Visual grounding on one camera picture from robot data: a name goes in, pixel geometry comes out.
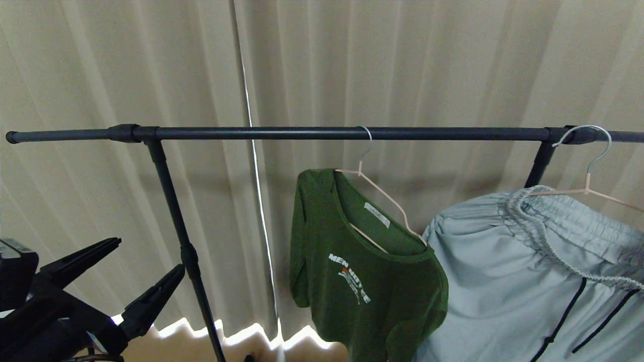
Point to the green printed shirt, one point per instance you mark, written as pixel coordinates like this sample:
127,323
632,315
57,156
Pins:
352,291

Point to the beige curtain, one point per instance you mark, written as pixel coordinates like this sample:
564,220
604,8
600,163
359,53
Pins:
100,60

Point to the black clothes rack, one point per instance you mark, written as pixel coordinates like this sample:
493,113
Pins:
302,133

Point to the pale grey garment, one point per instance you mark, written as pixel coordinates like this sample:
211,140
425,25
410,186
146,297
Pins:
493,281

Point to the pink clothes hanger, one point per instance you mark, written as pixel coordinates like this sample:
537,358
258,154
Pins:
587,183
359,168

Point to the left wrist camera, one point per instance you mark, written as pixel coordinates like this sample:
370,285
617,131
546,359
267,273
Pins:
15,276

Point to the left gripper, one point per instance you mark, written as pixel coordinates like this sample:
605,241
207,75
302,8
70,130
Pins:
50,327

